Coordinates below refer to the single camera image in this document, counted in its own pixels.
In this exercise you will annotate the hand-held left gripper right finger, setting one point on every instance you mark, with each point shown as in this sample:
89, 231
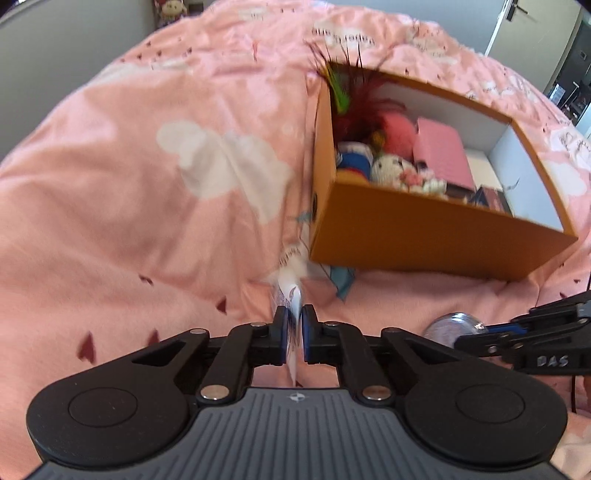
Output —
308, 335

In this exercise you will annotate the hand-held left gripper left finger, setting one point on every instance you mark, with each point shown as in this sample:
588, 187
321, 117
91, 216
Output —
279, 333

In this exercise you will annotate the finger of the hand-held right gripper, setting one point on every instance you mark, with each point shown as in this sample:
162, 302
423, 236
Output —
505, 328
489, 344

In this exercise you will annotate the round glitter mirror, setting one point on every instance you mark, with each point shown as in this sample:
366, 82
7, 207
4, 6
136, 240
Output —
443, 330

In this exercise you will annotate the white plastic packet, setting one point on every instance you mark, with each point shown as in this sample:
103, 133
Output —
291, 286

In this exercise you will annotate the orange cardboard box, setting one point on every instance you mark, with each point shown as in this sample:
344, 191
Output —
415, 240

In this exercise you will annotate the black box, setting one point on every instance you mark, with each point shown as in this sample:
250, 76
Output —
489, 199

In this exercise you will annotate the dog plush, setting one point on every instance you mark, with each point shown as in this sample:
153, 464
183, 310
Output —
353, 164

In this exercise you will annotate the cream crochet doll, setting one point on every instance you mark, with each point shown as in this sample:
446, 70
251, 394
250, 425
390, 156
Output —
392, 170

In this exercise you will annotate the pink wallet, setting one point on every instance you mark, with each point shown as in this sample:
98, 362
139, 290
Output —
438, 152

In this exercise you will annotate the pink plush ball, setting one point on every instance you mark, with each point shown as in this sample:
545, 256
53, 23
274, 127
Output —
399, 134

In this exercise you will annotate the red green feather toy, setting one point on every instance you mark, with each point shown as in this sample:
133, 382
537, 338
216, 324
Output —
360, 106

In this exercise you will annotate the black cabinet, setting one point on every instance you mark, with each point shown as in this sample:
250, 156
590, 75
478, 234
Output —
577, 69

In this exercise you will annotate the white door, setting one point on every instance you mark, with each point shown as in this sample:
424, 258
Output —
531, 41

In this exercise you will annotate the background plush toy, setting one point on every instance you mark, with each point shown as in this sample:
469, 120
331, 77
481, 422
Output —
171, 9

